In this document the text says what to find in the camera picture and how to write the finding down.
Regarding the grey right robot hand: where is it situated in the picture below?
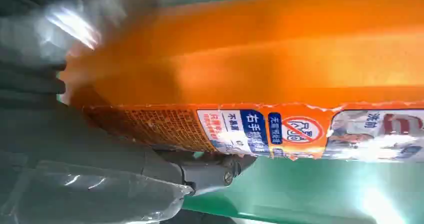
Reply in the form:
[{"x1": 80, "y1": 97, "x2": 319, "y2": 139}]
[{"x1": 0, "y1": 0, "x2": 258, "y2": 224}]

